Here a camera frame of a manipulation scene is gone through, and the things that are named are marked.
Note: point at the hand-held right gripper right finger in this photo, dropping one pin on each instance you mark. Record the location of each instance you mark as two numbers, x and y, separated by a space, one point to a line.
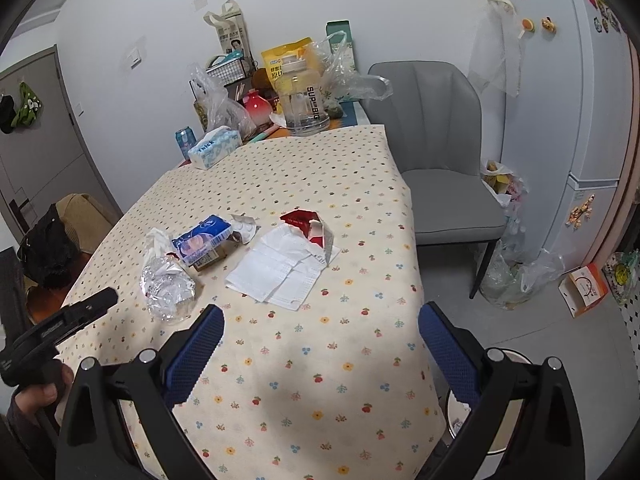
445 345

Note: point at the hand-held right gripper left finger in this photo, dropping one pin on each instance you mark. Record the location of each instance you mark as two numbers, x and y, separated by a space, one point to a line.
200 350

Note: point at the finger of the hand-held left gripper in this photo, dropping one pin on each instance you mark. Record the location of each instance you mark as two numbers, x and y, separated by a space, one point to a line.
92 301

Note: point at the beige waste bin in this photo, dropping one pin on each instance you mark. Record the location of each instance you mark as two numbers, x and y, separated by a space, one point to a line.
457 410

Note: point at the clear plastic wrap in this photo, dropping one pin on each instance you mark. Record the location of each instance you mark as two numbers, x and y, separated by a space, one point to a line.
167 290

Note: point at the white tissue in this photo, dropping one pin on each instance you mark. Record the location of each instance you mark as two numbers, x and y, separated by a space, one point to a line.
157 242

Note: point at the small brown carton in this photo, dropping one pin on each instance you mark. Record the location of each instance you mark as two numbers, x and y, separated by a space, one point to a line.
215 258

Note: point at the white paper receipt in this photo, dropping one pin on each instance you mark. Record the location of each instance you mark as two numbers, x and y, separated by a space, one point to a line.
275 270

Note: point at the silver blister pack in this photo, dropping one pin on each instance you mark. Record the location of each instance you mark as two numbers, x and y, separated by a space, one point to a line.
242 227

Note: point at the torn red white box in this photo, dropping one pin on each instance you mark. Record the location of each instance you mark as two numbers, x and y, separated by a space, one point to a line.
300 220

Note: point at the person's left forearm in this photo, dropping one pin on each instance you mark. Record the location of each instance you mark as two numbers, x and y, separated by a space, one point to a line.
25 440

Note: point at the person's left hand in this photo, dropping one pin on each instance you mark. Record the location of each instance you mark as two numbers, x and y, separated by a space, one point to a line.
37 396

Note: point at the black bag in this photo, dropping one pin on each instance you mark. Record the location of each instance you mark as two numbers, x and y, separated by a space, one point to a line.
47 255

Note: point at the tan chair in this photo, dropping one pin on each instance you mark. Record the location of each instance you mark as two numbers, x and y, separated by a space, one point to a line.
87 215

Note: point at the clear bag of plastic bottles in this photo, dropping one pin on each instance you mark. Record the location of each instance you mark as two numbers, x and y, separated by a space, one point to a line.
515 270

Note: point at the grey door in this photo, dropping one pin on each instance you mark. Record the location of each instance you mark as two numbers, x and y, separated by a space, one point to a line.
45 160

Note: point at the orange white cardboard box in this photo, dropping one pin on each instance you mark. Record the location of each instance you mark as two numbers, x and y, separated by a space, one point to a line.
585 290

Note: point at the white bag with yellow packets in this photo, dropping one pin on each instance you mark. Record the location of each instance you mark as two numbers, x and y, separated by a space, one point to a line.
495 180

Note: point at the blue drink can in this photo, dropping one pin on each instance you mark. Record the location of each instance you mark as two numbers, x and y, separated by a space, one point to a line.
184 140

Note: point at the cluster of figure fridge magnets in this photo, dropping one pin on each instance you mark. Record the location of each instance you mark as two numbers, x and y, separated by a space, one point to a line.
580 212

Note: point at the yellow smiley plastic bag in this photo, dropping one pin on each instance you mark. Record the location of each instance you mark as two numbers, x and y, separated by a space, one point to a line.
622 275

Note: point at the floral tablecloth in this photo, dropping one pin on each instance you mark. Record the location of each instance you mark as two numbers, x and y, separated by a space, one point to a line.
300 185

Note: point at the blue white tissue pack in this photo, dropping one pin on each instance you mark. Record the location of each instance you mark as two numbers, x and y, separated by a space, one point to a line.
212 147

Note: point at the black hanging cloth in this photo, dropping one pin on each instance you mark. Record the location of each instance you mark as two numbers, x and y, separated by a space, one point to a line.
6 115

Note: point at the green hanging mitt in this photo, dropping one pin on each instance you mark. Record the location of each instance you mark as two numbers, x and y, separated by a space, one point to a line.
27 105

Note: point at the grey upholstered chair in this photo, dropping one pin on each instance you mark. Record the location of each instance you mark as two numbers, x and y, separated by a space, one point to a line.
440 125

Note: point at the red pink vase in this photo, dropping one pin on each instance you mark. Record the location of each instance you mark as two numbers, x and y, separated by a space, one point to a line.
257 105

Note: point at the white fridge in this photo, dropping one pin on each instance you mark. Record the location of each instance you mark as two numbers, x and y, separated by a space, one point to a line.
565 110

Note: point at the clear large water jug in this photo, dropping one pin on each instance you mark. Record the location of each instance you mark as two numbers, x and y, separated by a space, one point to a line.
300 100

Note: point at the white mesh bag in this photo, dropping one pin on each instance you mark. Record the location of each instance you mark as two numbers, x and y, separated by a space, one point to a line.
495 55

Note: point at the yellow snack bag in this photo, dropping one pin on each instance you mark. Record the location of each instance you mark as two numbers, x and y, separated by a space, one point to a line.
285 57

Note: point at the white printed tote bag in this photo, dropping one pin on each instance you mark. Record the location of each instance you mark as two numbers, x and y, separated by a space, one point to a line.
232 30

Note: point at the orange fruit fridge magnet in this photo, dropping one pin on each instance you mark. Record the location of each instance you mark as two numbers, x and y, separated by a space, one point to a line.
527 25

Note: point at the green white carton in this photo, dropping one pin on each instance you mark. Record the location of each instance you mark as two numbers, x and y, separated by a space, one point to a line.
340 30

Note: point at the yellow duck fridge magnet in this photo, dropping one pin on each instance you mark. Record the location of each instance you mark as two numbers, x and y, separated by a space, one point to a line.
548 25

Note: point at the row of colourful fridge magnets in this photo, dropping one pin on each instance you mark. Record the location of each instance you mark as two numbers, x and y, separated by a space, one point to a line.
602 10

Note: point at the white light switch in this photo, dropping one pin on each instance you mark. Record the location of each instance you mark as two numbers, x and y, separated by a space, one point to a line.
135 57

